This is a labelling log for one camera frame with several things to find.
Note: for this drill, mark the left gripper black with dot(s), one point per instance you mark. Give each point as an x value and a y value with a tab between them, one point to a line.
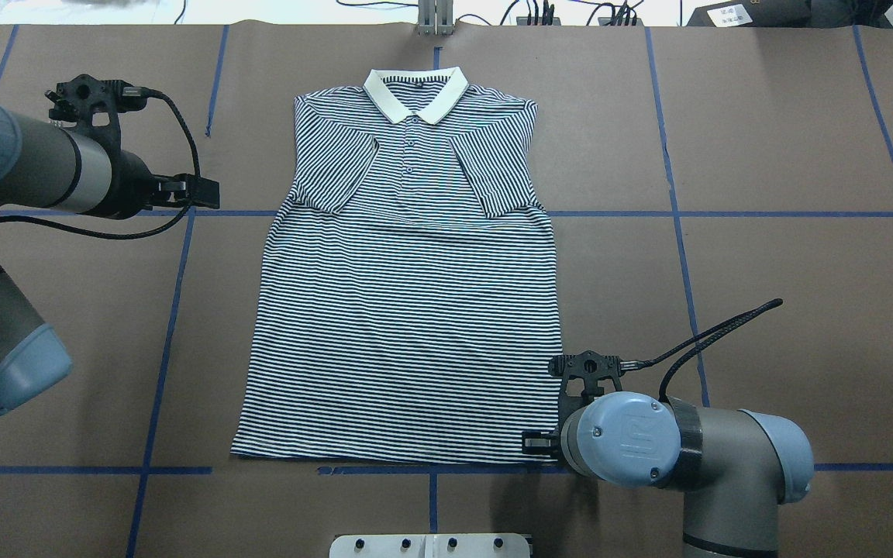
132	186

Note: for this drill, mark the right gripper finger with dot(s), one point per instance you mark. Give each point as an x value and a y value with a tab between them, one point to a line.
539	443

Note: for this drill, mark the striped polo shirt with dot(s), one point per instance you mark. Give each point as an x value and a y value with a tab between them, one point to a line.
407	308

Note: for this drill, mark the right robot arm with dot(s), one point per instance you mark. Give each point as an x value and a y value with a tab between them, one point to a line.
735	468

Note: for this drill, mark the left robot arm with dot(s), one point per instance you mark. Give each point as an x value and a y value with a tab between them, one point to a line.
69	173

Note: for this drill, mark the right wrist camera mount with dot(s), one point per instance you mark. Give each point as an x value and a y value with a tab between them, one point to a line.
580	376

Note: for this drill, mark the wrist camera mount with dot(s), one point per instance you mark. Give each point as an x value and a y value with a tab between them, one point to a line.
91	107
580	376

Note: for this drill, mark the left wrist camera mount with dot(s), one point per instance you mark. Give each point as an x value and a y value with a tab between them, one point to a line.
91	107

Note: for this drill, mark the white pedestal column base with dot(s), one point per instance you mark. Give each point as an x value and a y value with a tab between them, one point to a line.
465	544

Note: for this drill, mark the aluminium frame post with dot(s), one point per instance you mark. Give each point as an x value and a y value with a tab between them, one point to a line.
435	18

